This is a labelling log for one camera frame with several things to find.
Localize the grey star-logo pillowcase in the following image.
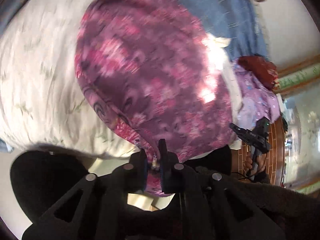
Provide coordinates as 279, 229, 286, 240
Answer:
0, 139, 14, 153

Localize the red plastic bag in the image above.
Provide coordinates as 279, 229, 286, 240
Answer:
238, 55, 278, 90

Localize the lilac floral garment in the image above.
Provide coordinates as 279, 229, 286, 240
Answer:
232, 61, 280, 129

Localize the cream leaf-print pillow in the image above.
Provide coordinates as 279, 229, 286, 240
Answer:
0, 0, 245, 159

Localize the blue plaid quilt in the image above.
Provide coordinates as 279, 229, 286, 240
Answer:
178, 0, 268, 61

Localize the magenta floral garment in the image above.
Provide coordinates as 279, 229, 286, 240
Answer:
75, 0, 233, 196

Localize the right hand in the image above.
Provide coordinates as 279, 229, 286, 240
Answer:
243, 154, 267, 173

